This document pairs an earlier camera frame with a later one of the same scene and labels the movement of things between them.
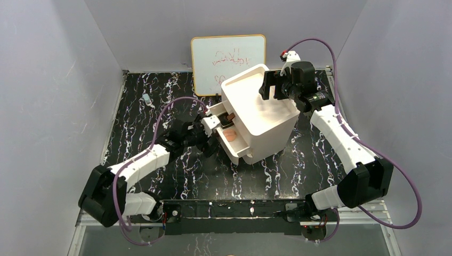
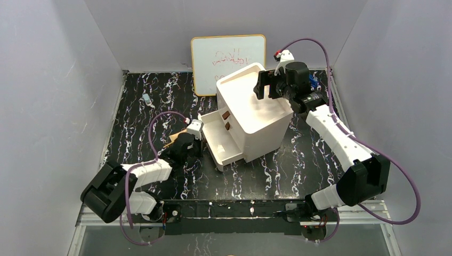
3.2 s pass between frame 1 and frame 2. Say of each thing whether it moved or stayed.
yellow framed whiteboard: stayed
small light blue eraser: stayed
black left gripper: moved
